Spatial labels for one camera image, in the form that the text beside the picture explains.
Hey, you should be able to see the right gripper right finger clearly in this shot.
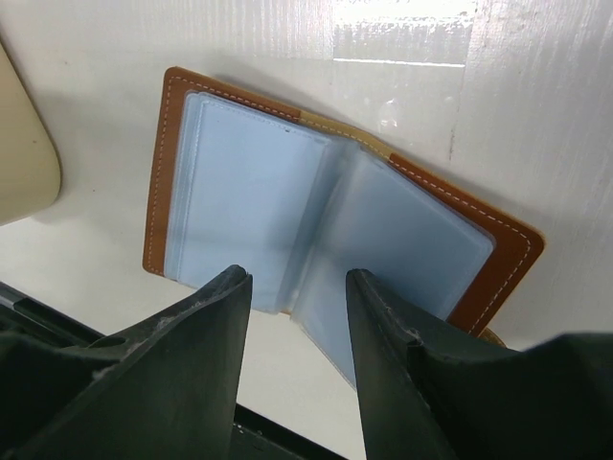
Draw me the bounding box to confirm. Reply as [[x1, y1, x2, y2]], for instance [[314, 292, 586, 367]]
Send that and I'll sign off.
[[346, 269, 612, 459]]

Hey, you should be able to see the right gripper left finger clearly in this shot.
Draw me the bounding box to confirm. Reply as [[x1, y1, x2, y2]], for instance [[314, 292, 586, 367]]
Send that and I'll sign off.
[[13, 265, 253, 459]]

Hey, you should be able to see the brown leather card holder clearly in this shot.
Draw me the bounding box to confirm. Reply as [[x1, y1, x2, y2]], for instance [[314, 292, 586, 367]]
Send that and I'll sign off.
[[143, 67, 545, 382]]

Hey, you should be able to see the beige card tray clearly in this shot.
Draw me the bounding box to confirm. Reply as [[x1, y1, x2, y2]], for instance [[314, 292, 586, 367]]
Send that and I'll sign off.
[[0, 44, 62, 225]]

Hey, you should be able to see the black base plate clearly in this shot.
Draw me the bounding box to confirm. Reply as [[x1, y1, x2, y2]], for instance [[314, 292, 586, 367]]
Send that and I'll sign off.
[[1, 284, 341, 459]]

